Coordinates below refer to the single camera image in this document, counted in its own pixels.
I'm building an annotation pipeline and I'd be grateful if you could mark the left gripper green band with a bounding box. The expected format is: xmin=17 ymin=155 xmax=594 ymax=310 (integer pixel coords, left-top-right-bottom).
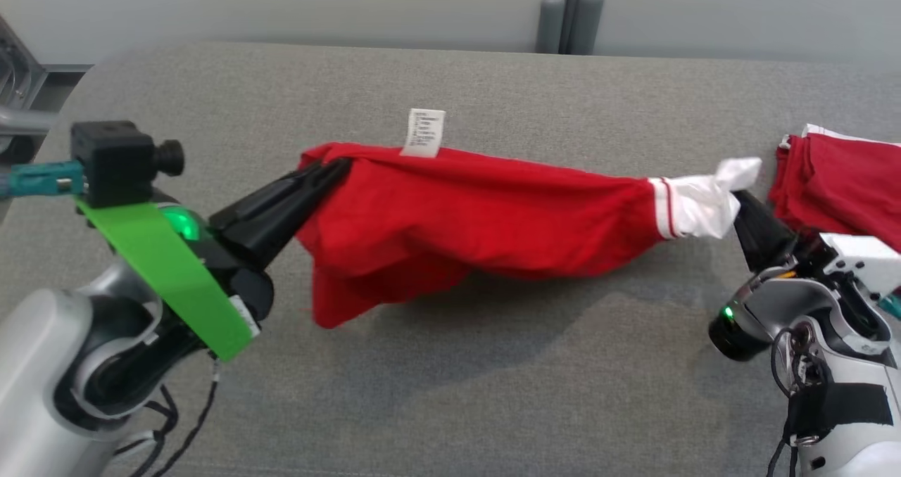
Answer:
xmin=76 ymin=157 xmax=353 ymax=362

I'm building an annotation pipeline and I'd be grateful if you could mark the grey metal rack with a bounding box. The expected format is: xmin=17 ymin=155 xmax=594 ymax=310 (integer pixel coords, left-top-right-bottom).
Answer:
xmin=0 ymin=14 xmax=94 ymax=155

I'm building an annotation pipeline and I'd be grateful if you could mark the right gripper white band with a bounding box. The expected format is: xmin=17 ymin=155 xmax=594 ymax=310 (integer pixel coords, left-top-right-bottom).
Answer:
xmin=733 ymin=191 xmax=901 ymax=302

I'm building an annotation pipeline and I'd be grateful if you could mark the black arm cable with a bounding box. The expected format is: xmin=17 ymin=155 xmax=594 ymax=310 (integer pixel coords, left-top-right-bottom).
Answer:
xmin=767 ymin=322 xmax=838 ymax=477
xmin=113 ymin=357 xmax=220 ymax=477

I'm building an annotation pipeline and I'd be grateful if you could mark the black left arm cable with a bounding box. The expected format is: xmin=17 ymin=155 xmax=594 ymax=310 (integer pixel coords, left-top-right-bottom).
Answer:
xmin=113 ymin=357 xmax=220 ymax=477

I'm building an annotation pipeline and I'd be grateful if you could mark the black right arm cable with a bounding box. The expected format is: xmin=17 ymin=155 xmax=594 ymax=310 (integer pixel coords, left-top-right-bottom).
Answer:
xmin=767 ymin=322 xmax=838 ymax=477

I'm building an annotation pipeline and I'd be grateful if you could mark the red shirt with white sleeves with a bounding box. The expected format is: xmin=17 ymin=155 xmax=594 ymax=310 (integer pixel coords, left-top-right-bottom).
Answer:
xmin=294 ymin=108 xmax=763 ymax=330

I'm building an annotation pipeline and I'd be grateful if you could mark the grey cylindrical bumper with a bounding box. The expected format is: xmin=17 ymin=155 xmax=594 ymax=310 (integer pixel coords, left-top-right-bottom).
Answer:
xmin=536 ymin=0 xmax=566 ymax=54
xmin=572 ymin=0 xmax=605 ymax=56

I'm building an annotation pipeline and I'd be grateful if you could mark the folded red white garment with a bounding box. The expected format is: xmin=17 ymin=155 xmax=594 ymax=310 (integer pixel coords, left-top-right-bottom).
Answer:
xmin=767 ymin=123 xmax=901 ymax=253

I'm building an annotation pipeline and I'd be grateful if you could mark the teal left camera cable connector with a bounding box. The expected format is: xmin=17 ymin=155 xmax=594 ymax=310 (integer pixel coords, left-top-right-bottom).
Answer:
xmin=0 ymin=160 xmax=87 ymax=201

